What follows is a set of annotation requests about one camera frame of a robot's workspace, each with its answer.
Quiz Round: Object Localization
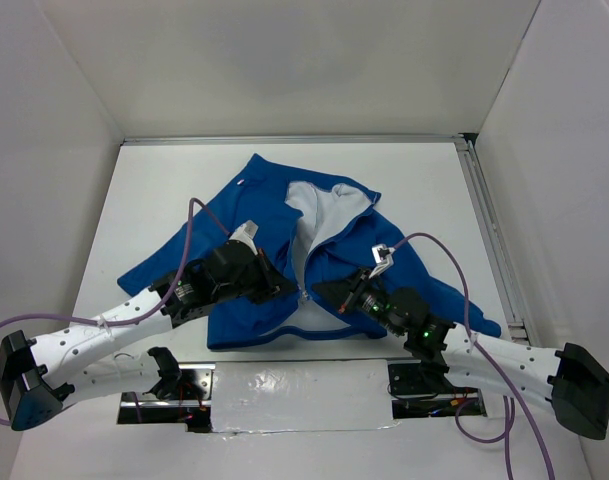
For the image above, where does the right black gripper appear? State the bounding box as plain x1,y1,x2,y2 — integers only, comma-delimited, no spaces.
312,266,404,337

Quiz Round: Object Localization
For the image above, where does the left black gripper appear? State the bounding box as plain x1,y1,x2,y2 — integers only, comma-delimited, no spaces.
214,247,297,305

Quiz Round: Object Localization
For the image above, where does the blue zip jacket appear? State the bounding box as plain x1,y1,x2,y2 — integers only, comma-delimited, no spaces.
117,154,501,351

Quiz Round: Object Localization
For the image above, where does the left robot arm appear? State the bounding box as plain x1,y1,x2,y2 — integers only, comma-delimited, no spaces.
0,240,297,431

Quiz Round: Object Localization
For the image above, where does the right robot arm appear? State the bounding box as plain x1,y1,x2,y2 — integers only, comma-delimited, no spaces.
313,270,609,440

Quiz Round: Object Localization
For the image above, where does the shiny white tape sheet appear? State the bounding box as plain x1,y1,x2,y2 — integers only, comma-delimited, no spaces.
211,360,395,434

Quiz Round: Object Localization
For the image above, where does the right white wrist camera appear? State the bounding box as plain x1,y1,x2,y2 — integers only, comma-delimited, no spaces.
369,244,395,279

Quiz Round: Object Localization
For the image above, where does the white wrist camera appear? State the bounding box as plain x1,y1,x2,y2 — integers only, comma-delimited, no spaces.
229,220,258,255
369,244,395,279

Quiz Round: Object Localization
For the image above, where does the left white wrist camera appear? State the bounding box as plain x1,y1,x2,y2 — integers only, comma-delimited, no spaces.
229,220,258,255

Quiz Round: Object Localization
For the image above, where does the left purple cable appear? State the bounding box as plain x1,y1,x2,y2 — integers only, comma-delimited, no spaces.
0,197,235,427

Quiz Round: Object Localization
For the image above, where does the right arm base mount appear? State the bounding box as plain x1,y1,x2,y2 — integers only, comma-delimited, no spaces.
387,360,485,420

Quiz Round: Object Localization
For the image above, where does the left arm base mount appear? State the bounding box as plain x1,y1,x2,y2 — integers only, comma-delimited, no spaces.
117,362,215,433

